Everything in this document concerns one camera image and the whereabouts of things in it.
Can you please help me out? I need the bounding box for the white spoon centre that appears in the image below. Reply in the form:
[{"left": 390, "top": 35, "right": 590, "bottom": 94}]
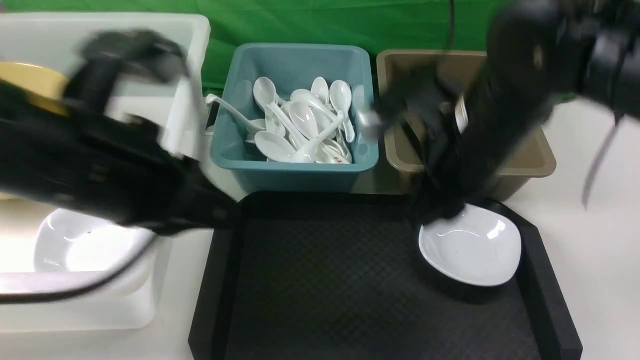
[{"left": 288, "top": 101, "right": 319, "bottom": 141}]

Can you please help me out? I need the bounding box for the white dish in tub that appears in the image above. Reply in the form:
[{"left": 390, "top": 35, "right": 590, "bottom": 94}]
[{"left": 32, "top": 209, "right": 156, "bottom": 291}]

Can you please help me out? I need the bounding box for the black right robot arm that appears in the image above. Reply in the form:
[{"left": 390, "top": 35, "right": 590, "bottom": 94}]
[{"left": 361, "top": 0, "right": 639, "bottom": 226}]

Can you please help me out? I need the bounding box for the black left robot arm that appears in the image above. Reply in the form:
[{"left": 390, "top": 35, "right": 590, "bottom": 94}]
[{"left": 1, "top": 29, "right": 239, "bottom": 236}]

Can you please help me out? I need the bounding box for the teal plastic bin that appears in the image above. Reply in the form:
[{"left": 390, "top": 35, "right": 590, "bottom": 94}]
[{"left": 210, "top": 43, "right": 380, "bottom": 193}]

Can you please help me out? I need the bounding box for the brown plastic bin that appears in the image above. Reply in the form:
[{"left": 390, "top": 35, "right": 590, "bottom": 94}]
[{"left": 376, "top": 49, "right": 557, "bottom": 201}]

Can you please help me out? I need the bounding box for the white soup spoon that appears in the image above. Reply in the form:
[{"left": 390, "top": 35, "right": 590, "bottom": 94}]
[{"left": 291, "top": 109, "right": 348, "bottom": 164}]

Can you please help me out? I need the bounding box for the green cloth backdrop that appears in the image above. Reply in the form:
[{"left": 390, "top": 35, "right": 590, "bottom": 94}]
[{"left": 0, "top": 0, "right": 576, "bottom": 103}]

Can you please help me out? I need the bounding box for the black plastic tray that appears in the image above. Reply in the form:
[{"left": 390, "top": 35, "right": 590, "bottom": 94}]
[{"left": 189, "top": 193, "right": 583, "bottom": 360}]

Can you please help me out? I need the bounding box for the yellow noodle bowl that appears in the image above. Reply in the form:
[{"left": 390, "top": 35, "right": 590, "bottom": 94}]
[{"left": 0, "top": 62, "right": 69, "bottom": 117}]

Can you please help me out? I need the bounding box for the white ladle spoon hanging out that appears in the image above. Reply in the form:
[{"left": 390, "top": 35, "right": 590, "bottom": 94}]
[{"left": 205, "top": 94, "right": 266, "bottom": 133}]

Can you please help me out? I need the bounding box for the white spoon front left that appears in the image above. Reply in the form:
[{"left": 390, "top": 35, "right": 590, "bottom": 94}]
[{"left": 254, "top": 131, "right": 297, "bottom": 163}]

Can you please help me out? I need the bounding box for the white square dish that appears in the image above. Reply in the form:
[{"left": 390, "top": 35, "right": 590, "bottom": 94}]
[
  {"left": 454, "top": 96, "right": 469, "bottom": 135},
  {"left": 417, "top": 204, "right": 522, "bottom": 289}
]

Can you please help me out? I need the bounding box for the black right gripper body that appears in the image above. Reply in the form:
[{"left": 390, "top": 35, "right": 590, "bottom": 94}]
[{"left": 374, "top": 67, "right": 494, "bottom": 226}]

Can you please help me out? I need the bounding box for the white spoon back right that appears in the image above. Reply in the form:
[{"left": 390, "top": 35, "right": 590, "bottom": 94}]
[{"left": 329, "top": 80, "right": 355, "bottom": 144}]

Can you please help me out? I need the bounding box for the white spoon back left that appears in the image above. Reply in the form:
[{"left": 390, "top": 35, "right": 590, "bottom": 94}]
[{"left": 253, "top": 77, "right": 287, "bottom": 137}]

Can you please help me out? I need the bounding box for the large white plastic tub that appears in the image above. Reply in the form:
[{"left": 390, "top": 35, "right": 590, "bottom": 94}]
[{"left": 0, "top": 13, "right": 211, "bottom": 334}]

